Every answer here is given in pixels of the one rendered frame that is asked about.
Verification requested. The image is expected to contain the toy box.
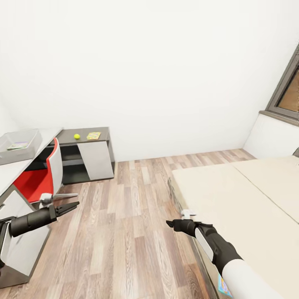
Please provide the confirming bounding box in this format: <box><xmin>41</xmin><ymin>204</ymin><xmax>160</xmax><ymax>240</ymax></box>
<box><xmin>0</xmin><ymin>128</ymin><xmax>42</xmax><ymax>165</ymax></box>

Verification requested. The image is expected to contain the jigsaw puzzle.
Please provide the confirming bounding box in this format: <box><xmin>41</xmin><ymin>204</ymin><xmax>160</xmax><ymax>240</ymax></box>
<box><xmin>87</xmin><ymin>132</ymin><xmax>101</xmax><ymax>140</ymax></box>

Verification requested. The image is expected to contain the board game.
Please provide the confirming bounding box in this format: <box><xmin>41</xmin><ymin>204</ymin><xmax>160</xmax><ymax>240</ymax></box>
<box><xmin>7</xmin><ymin>142</ymin><xmax>30</xmax><ymax>150</ymax></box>
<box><xmin>218</xmin><ymin>271</ymin><xmax>233</xmax><ymax>299</ymax></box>

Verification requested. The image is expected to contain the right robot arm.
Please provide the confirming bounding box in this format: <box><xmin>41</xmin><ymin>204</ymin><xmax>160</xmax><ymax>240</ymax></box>
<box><xmin>166</xmin><ymin>209</ymin><xmax>285</xmax><ymax>299</ymax></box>

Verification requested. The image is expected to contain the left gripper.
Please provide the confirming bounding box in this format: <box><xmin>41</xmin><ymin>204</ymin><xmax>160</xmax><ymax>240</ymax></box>
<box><xmin>27</xmin><ymin>201</ymin><xmax>80</xmax><ymax>231</ymax></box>

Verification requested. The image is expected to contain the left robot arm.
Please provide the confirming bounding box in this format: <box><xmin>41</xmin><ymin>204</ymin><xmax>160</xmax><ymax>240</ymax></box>
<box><xmin>0</xmin><ymin>193</ymin><xmax>80</xmax><ymax>276</ymax></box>

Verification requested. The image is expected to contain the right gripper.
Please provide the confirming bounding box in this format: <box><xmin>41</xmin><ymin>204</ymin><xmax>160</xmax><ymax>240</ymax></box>
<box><xmin>166</xmin><ymin>219</ymin><xmax>194</xmax><ymax>235</ymax></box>

